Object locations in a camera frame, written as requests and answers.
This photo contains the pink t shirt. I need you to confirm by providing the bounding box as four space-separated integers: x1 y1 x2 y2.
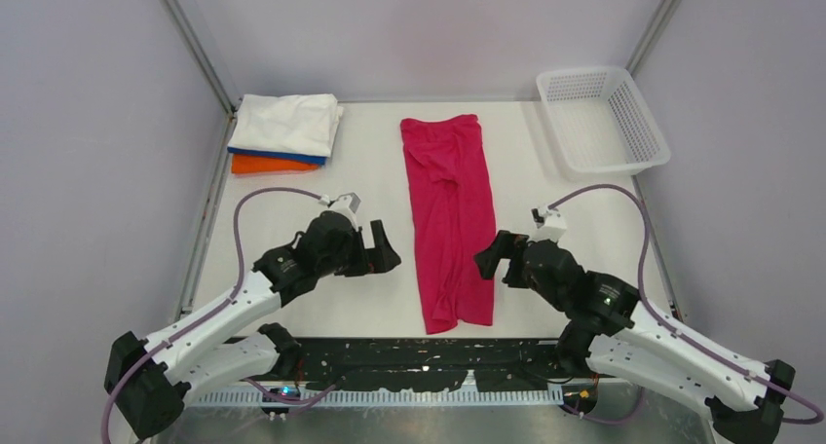
400 114 496 335

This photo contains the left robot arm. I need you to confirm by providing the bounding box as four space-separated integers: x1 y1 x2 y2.
100 210 401 443

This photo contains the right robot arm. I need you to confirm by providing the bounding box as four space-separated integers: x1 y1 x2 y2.
474 231 795 443

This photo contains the blue folded t shirt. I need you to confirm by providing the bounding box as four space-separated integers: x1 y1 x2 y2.
227 147 328 166

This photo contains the white folded t shirt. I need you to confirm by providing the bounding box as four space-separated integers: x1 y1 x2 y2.
228 93 344 159

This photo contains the orange folded t shirt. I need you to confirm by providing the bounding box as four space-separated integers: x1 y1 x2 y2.
231 154 320 175

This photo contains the white plastic basket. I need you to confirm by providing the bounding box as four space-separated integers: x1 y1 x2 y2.
536 66 671 180

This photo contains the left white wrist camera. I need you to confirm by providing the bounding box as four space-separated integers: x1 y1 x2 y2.
319 193 361 229

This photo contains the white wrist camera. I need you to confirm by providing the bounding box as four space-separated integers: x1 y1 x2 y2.
529 204 568 243
319 193 361 229

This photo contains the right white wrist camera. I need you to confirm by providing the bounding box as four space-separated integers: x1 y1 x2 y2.
529 204 568 243

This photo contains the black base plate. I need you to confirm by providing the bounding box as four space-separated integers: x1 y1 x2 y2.
253 337 593 392

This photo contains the aluminium frame rail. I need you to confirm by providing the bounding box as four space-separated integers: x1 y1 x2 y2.
135 337 724 409

